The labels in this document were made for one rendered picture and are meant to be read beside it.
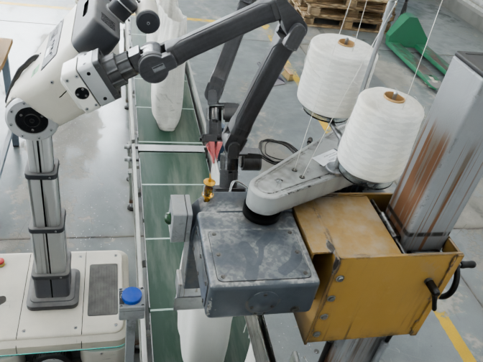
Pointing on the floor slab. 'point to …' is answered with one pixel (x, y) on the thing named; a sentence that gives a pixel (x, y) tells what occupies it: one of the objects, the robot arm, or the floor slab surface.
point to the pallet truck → (410, 35)
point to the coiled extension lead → (278, 143)
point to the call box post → (129, 340)
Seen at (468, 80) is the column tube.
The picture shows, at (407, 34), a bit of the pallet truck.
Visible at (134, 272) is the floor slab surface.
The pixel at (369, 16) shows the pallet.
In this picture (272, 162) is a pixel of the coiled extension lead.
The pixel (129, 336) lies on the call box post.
